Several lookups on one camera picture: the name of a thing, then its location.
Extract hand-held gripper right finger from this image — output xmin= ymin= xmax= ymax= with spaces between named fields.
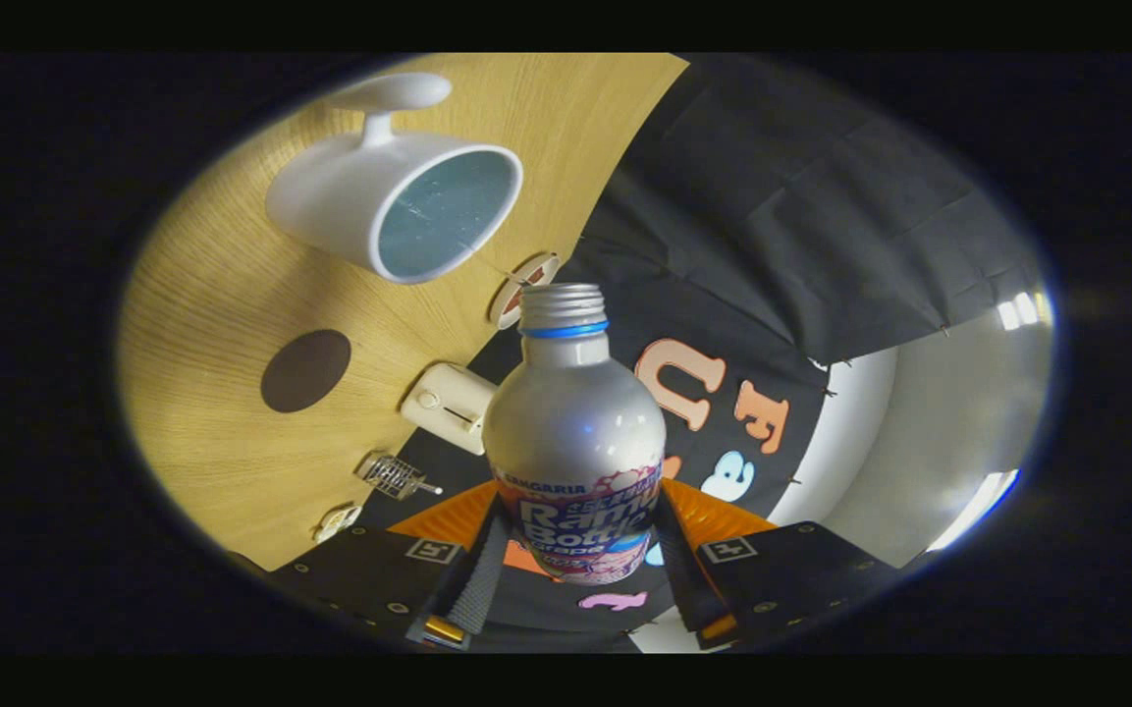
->
xmin=649 ymin=476 xmax=900 ymax=651

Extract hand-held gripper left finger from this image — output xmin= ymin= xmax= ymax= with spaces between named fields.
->
xmin=271 ymin=479 xmax=517 ymax=651

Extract silver juice bottle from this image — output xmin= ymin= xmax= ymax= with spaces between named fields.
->
xmin=482 ymin=283 xmax=668 ymax=586

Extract dark brown round coaster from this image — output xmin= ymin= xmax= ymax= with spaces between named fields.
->
xmin=260 ymin=329 xmax=352 ymax=414

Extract white cup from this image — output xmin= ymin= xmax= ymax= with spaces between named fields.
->
xmin=265 ymin=72 xmax=524 ymax=286

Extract small white object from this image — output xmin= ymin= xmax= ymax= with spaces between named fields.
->
xmin=313 ymin=503 xmax=362 ymax=544

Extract white toaster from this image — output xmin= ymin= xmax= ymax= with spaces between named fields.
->
xmin=401 ymin=362 xmax=498 ymax=456

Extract small plate with food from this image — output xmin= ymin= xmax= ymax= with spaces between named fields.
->
xmin=487 ymin=251 xmax=562 ymax=330

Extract long ceiling light panel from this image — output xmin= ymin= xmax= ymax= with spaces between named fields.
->
xmin=927 ymin=469 xmax=1020 ymax=553

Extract wooden table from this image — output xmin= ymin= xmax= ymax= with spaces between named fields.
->
xmin=119 ymin=53 xmax=689 ymax=572

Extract striped ceiling light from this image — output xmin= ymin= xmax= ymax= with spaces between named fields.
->
xmin=996 ymin=291 xmax=1045 ymax=332

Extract metal wire basket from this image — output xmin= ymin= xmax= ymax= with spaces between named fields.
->
xmin=356 ymin=451 xmax=444 ymax=502

